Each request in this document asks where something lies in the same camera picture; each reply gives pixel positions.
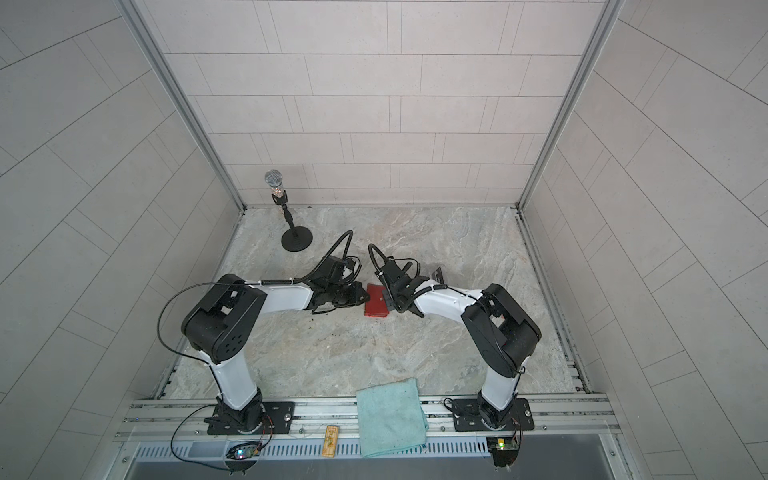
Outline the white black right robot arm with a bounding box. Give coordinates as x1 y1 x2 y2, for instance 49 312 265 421
374 257 542 430

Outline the left green circuit board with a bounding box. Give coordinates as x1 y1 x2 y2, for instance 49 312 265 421
226 442 261 461

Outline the microphone on black stand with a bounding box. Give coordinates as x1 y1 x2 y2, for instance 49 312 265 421
264 169 313 252

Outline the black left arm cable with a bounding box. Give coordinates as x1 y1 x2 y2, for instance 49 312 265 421
157 281 241 367

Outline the teal folded cloth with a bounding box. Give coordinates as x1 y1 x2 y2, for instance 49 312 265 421
356 378 428 458

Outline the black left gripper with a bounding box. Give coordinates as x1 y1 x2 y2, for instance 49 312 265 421
325 281 374 307

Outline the green circuit board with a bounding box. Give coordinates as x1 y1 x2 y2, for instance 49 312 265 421
226 442 261 461
486 437 520 468

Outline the small wooden block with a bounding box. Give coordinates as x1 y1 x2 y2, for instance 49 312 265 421
321 425 340 458

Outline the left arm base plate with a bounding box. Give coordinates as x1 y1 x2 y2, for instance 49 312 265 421
204 400 296 435

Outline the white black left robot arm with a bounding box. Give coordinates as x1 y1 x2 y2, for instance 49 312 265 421
181 255 370 435

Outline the red card holder wallet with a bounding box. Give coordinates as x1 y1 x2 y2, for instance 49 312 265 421
364 284 390 318

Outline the aluminium corner profile right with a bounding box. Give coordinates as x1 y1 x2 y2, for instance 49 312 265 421
517 0 623 212

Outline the right green circuit board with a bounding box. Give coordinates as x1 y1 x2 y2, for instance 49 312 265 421
486 437 520 468

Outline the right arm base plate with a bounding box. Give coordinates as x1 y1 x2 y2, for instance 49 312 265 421
442 396 535 432

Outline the aluminium corner profile left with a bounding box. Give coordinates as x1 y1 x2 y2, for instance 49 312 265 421
115 0 246 212

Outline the aluminium rail frame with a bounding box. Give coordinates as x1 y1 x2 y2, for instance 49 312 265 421
114 393 620 441

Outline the aluminium corner profile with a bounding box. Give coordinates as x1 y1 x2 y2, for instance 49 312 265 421
517 0 623 212
115 0 246 212

